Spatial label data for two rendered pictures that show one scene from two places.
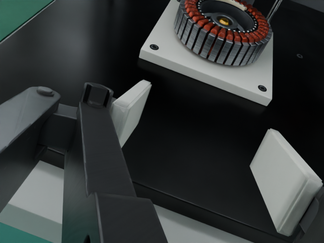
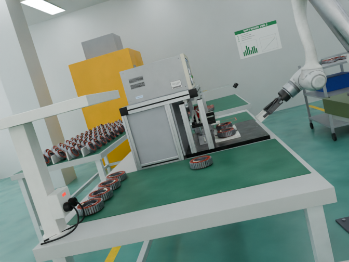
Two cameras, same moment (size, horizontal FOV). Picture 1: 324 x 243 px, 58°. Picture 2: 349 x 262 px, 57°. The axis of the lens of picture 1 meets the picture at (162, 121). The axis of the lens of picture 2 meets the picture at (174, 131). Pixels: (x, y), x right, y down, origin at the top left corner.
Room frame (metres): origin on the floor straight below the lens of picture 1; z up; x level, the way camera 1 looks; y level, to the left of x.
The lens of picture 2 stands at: (0.37, 1.91, 1.17)
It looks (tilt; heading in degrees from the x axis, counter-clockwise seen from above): 8 degrees down; 278
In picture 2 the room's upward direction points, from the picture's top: 15 degrees counter-clockwise
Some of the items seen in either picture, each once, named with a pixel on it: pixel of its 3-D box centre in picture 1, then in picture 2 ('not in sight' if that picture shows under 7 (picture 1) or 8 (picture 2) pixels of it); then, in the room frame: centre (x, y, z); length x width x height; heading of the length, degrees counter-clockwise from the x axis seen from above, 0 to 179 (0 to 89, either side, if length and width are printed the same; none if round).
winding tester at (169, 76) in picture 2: not in sight; (160, 79); (0.65, -0.16, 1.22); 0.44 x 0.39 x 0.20; 90
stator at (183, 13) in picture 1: (222, 25); (226, 132); (0.33, -0.03, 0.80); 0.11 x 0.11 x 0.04
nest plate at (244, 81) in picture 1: (214, 43); (227, 136); (0.33, -0.03, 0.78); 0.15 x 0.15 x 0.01; 0
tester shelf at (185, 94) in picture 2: not in sight; (165, 97); (0.65, -0.15, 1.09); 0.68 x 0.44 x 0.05; 90
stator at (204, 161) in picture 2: not in sight; (200, 162); (0.49, 0.40, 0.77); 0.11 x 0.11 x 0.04
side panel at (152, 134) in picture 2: not in sight; (153, 138); (0.74, 0.17, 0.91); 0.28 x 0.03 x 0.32; 0
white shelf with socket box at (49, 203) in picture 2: not in sight; (79, 161); (0.92, 0.75, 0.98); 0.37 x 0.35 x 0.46; 90
